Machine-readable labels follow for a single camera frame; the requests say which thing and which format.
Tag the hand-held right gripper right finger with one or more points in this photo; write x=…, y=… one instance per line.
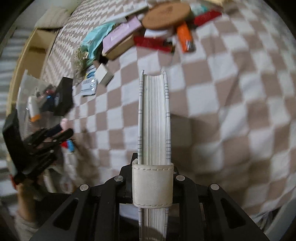
x=182, y=192

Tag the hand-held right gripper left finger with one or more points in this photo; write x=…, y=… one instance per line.
x=124, y=185

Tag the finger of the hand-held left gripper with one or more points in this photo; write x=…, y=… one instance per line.
x=60, y=136
x=46, y=133

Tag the pink gold facial roller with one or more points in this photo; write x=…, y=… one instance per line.
x=64, y=122

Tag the clear plastic storage container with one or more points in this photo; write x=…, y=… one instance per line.
x=27, y=88

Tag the white grid notebook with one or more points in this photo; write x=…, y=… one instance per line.
x=155, y=115

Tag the person's left forearm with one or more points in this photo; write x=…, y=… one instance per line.
x=26, y=204

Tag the white tube with orange band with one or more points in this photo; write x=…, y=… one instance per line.
x=33, y=109

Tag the black charger box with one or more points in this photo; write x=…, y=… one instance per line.
x=63, y=97

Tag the white blue sachet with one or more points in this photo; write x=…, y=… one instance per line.
x=89, y=83

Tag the small white box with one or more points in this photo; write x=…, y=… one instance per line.
x=103, y=74

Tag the grey curtain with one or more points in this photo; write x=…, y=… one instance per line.
x=9, y=62

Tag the wooden bedside shelf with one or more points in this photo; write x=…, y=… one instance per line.
x=34, y=51

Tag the teal wet wipes packet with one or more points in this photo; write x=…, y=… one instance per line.
x=97, y=37

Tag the bamboo box with pink lid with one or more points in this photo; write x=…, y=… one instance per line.
x=120, y=39

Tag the long dark red box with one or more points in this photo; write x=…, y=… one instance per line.
x=150, y=42

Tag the white tape measure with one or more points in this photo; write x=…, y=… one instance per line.
x=157, y=33

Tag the orange lighter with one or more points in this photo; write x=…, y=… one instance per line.
x=185, y=37

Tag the round cork coaster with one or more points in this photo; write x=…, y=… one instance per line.
x=166, y=15

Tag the flat red box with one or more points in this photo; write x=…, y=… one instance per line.
x=207, y=16

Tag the small teal packet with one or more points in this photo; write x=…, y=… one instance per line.
x=200, y=8

